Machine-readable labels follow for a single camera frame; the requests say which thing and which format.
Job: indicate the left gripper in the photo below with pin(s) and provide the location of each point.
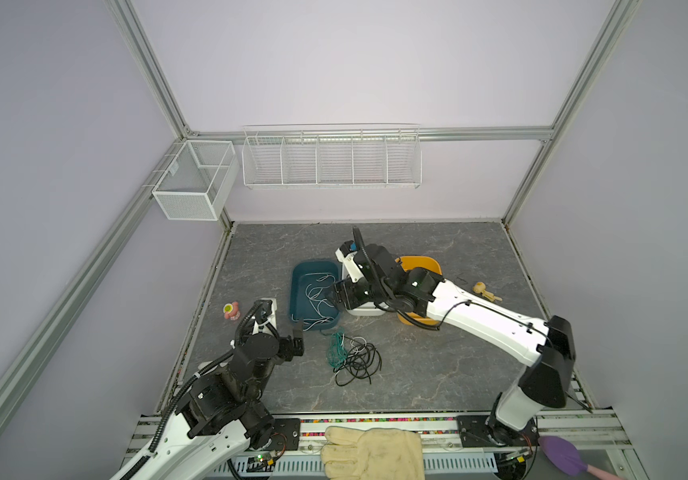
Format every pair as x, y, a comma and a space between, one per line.
285, 343

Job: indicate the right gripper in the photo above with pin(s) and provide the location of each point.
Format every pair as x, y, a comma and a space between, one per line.
348, 287

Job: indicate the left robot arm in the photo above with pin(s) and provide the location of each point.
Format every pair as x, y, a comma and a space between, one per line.
218, 413

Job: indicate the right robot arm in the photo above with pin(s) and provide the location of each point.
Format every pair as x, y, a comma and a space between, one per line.
429, 301

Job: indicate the white plastic bin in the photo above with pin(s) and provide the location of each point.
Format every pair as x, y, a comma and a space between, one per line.
367, 309

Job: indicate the teal plastic bin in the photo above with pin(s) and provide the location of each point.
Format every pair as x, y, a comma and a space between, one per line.
309, 304

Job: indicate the pink toy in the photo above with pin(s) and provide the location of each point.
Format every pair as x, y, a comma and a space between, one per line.
231, 311

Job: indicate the yellow plastic bin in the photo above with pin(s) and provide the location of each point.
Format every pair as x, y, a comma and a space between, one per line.
411, 262

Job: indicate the yellow wooden toy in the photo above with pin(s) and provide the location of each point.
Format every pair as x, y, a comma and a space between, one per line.
480, 289

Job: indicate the beige leather glove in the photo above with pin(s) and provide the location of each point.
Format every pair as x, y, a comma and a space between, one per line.
379, 453

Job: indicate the small white mesh basket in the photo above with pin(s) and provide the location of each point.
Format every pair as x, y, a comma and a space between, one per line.
197, 181

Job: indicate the purple brush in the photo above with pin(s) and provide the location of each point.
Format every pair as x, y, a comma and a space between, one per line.
565, 456

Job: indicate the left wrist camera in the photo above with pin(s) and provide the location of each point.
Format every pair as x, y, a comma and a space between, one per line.
264, 317

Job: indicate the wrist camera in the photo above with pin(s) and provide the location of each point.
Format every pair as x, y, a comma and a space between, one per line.
264, 317
345, 255

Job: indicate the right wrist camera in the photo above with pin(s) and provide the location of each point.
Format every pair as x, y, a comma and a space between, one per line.
345, 255

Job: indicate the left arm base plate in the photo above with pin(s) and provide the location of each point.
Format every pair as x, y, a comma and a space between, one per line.
282, 434

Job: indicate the long white wire basket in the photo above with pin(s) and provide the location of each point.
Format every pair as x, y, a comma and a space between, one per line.
332, 156

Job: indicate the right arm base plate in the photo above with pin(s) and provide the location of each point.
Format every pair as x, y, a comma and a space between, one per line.
474, 432

